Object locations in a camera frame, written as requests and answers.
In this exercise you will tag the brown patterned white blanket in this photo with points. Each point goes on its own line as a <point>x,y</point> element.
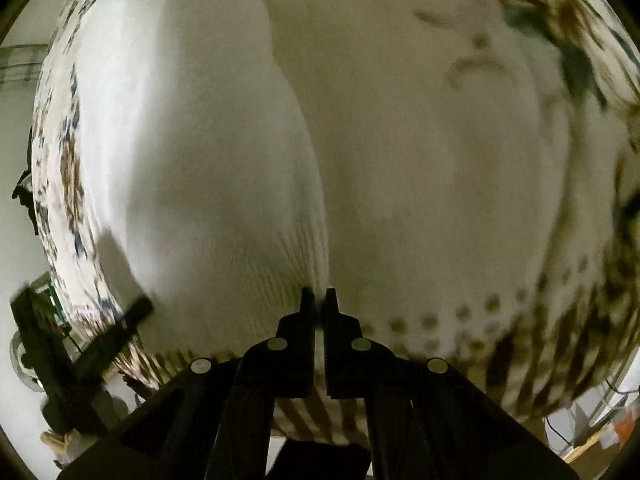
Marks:
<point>450,185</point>

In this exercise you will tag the plaid cloth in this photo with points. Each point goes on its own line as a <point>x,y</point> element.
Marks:
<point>20,62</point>

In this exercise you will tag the white knitted garment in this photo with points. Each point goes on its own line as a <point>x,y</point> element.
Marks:
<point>200,160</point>

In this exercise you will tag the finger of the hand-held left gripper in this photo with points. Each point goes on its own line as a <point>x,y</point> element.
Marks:
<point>117,330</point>

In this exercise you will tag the orange box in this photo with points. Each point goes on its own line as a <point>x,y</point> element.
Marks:
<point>626,427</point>

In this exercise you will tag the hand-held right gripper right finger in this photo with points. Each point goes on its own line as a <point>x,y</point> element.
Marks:
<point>330,306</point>

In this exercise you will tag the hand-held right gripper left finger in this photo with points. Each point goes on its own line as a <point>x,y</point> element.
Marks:
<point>306,305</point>

